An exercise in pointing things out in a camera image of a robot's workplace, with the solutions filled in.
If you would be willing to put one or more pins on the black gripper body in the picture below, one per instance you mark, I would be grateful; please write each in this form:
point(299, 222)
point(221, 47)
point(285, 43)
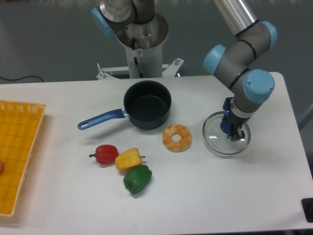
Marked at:
point(233, 117)

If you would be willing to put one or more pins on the glass lid blue knob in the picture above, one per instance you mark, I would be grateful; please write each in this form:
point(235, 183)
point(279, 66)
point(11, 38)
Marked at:
point(217, 140)

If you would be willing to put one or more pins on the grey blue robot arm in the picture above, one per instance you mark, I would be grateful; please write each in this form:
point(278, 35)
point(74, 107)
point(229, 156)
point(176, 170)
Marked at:
point(230, 65)

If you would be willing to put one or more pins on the black device table corner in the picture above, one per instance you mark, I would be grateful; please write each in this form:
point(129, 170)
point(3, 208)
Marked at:
point(307, 205)

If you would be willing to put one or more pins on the green toy bell pepper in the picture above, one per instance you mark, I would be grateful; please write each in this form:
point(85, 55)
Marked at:
point(137, 179)

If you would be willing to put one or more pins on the yellow toy bell pepper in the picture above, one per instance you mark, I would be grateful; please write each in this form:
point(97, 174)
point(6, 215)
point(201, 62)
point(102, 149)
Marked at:
point(128, 159)

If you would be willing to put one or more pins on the red toy bell pepper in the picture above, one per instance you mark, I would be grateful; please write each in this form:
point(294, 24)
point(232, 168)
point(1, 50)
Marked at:
point(105, 154)

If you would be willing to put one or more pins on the yellow plastic basket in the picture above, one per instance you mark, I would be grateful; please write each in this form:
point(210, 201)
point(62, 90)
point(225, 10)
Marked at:
point(19, 125)

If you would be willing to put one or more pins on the white base frame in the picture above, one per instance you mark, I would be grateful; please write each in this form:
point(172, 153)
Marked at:
point(168, 70)

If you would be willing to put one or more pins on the dark saucepan blue handle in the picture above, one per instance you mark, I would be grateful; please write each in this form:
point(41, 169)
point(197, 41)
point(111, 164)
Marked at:
point(147, 105)

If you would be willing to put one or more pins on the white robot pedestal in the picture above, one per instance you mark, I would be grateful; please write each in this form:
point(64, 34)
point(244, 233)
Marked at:
point(143, 44)

